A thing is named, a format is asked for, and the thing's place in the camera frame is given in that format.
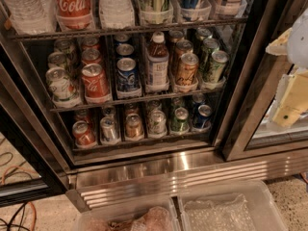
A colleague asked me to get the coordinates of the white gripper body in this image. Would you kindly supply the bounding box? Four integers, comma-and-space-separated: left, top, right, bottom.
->
287, 9, 308, 68

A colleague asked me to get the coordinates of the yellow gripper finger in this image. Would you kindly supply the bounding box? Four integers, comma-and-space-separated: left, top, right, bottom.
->
267, 68, 308, 128
266, 28, 292, 56

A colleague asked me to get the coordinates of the red coke can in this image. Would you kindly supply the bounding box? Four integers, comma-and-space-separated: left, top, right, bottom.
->
81, 37, 100, 50
82, 48, 103, 64
82, 64, 109, 98

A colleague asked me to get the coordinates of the right fridge glass door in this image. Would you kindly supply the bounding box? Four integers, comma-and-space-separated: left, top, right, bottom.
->
223, 0, 307, 161

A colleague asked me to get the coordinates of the front green can right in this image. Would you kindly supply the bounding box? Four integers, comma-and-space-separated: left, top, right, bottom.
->
203, 50, 229, 83

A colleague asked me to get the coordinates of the rear green can right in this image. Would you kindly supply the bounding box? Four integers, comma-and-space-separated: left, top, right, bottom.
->
195, 28, 213, 48

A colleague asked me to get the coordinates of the bottom shelf blue can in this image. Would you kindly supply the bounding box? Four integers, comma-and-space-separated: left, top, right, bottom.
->
192, 105, 212, 129

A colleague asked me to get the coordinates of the gold can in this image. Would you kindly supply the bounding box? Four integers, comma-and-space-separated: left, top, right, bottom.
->
175, 53, 199, 86
172, 39, 193, 76
168, 30, 184, 62

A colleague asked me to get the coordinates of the front gold can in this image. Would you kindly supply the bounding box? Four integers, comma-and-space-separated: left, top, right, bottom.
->
175, 53, 199, 86

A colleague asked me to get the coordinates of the rear gold can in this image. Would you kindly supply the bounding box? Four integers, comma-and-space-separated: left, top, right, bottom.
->
168, 30, 184, 62

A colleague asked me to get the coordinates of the bottom shelf green can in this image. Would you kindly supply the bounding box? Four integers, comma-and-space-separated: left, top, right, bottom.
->
170, 107, 189, 132

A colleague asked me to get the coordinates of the bottom shelf white can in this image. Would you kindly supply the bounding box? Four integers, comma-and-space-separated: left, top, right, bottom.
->
149, 110, 167, 134

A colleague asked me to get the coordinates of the steel fridge bottom grille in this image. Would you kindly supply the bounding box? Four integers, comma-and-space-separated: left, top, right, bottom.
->
65, 148, 308, 212

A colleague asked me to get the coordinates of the blue pepsi can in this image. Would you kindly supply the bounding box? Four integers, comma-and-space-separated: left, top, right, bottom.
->
116, 43, 135, 59
114, 34, 131, 45
116, 58, 140, 92

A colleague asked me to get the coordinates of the front blue pepsi can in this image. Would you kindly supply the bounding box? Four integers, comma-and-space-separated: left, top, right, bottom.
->
116, 58, 140, 92

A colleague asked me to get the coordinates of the bottom shelf orange can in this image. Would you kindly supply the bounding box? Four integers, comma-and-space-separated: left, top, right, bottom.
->
125, 114, 143, 138

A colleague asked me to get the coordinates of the rear blue pepsi can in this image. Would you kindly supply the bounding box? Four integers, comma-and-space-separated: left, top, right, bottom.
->
114, 34, 131, 45

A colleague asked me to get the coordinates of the bottom shelf silver can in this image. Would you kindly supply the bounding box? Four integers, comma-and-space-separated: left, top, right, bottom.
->
100, 116, 118, 142

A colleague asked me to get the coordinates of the bottom shelf red can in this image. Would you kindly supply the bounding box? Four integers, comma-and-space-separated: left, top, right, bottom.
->
72, 120, 95, 146

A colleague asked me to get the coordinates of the rear white green can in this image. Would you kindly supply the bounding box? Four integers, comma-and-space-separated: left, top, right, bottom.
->
54, 38, 78, 64

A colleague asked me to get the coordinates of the white green can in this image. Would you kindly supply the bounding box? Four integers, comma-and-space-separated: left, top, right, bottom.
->
45, 67, 77, 102
47, 52, 69, 69
54, 38, 78, 64

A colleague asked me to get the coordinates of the front white green can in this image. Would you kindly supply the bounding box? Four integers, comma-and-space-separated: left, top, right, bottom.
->
45, 67, 77, 102

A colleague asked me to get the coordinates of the right clear plastic bin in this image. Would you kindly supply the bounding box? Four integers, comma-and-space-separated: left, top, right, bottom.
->
177, 180, 289, 231

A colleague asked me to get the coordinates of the clear plastic bin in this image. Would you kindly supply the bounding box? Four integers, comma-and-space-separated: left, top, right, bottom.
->
177, 180, 289, 231
71, 195, 181, 231

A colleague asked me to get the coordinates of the brown tea bottle white label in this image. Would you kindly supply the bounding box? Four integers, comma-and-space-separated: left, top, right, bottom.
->
146, 32, 169, 86

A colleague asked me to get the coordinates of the middle clear water bottle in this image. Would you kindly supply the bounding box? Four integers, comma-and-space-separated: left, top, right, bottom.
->
99, 0, 135, 29

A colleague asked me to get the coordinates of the clear water bottle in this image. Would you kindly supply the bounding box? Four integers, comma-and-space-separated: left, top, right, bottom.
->
4, 0, 57, 35
99, 0, 135, 29

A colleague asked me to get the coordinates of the left clear plastic bin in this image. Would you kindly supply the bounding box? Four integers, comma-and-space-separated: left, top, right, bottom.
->
71, 195, 181, 231

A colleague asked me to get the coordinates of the large coca cola bottle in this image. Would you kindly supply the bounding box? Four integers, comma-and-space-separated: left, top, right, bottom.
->
56, 0, 91, 30

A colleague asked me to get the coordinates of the left clear water bottle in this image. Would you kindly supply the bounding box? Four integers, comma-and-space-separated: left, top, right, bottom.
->
4, 0, 57, 35

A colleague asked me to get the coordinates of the middle wire shelf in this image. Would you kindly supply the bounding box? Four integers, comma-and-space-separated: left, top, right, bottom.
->
50, 88, 223, 113

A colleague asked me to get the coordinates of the wire shelf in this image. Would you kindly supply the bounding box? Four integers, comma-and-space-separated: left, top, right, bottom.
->
50, 88, 223, 113
7, 17, 247, 41

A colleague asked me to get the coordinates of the top wire shelf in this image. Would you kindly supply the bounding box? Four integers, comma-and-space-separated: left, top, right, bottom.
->
7, 17, 247, 41

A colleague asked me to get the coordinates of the left fridge door frame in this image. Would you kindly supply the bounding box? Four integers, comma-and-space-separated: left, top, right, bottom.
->
0, 46, 68, 207

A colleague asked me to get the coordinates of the black cable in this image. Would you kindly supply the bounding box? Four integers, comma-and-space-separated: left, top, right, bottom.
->
0, 135, 30, 231

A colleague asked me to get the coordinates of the orange cable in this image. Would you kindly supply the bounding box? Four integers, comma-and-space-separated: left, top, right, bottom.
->
0, 165, 38, 231

